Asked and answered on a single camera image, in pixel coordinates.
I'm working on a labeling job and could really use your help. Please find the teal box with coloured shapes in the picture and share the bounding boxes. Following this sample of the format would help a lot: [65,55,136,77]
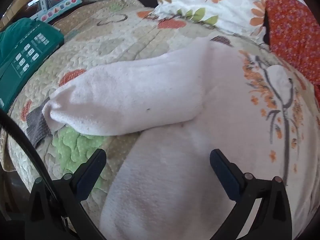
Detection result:
[30,0,87,22]

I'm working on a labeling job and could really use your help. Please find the pale pink sweater grey cuffs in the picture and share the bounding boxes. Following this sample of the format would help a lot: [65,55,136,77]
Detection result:
[26,35,317,240]

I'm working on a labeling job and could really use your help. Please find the green cardboard box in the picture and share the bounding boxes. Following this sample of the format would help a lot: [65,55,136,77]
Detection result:
[0,17,65,113]

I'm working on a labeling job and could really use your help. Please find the red floral cloth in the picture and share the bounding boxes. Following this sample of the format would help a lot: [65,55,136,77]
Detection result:
[264,0,320,110]

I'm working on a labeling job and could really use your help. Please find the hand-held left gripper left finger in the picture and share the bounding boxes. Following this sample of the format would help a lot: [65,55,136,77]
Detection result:
[25,149,108,240]

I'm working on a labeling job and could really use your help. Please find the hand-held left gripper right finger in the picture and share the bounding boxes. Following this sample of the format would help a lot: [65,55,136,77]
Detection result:
[209,149,293,240]

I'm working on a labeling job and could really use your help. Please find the quilted heart pattern blanket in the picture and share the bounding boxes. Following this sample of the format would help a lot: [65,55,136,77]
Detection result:
[0,0,275,230]

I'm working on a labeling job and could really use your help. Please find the white floral pillow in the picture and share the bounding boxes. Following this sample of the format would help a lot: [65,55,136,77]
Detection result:
[152,0,269,46]

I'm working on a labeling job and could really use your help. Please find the black cable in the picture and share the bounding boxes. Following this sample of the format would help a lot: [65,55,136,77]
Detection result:
[0,110,73,230]

